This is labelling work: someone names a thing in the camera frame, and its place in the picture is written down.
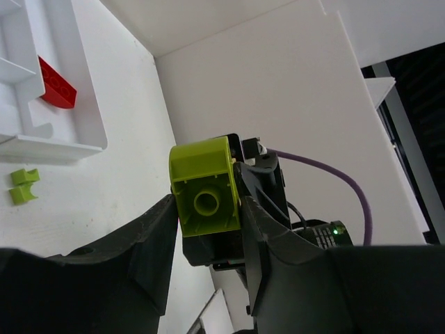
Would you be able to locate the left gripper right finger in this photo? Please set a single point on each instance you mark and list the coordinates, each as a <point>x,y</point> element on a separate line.
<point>297,287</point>

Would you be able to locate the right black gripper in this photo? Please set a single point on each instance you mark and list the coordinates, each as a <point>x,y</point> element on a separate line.
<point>264,183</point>

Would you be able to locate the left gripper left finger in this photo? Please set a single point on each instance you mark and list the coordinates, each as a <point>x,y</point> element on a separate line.
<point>117,284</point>

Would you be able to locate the green square lego brick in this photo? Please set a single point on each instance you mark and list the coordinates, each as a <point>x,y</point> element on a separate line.
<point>203,184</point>

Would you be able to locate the red sloped lego brick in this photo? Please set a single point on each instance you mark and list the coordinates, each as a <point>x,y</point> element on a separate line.
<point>57,91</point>

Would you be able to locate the small green lego pair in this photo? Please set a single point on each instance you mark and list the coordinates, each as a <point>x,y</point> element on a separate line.
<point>23,180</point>

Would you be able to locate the white divided sorting tray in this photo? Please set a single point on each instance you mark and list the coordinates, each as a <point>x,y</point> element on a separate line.
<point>48,105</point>

